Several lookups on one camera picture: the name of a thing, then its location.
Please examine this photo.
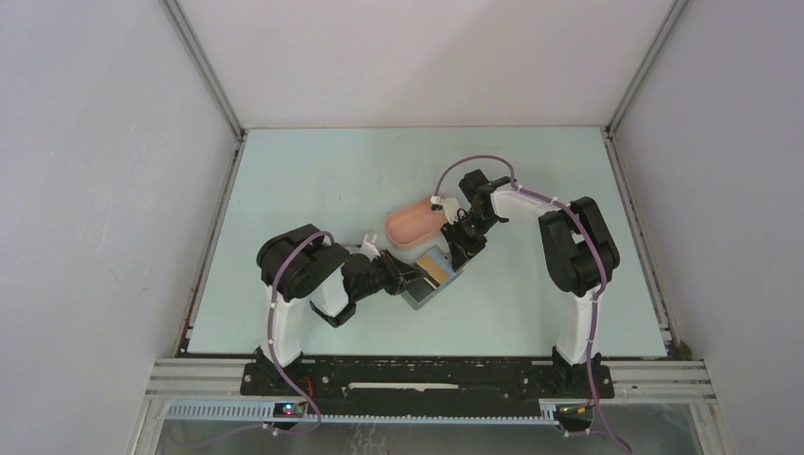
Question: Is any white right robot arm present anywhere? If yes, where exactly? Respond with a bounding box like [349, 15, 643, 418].
[430, 170, 620, 396]

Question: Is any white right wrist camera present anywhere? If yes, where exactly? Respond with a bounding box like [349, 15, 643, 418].
[430, 195, 461, 224]

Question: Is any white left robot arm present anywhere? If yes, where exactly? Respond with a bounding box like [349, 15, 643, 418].
[256, 224, 425, 395]

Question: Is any left controller board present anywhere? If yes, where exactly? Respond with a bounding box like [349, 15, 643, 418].
[272, 402, 307, 419]

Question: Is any controller board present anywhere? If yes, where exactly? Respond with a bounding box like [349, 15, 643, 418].
[557, 404, 594, 419]
[272, 402, 307, 419]

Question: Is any gold striped credit card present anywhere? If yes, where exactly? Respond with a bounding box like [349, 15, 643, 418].
[415, 246, 456, 287]

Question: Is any pink oval tray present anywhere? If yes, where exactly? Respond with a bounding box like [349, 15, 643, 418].
[384, 196, 448, 251]

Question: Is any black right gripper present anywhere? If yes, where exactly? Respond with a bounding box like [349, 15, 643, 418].
[440, 210, 501, 272]

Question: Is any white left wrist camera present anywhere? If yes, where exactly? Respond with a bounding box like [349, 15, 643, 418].
[359, 232, 380, 260]

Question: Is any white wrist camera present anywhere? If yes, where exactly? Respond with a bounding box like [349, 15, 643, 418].
[359, 232, 380, 260]
[430, 195, 461, 224]

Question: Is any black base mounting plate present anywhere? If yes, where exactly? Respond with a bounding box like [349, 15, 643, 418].
[240, 353, 615, 418]

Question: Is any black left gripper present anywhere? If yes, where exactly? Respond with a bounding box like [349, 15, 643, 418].
[352, 248, 427, 301]

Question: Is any aluminium frame rail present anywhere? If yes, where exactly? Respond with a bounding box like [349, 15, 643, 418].
[129, 355, 721, 454]

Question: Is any right controller board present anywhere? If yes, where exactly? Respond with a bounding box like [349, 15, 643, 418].
[557, 404, 594, 419]

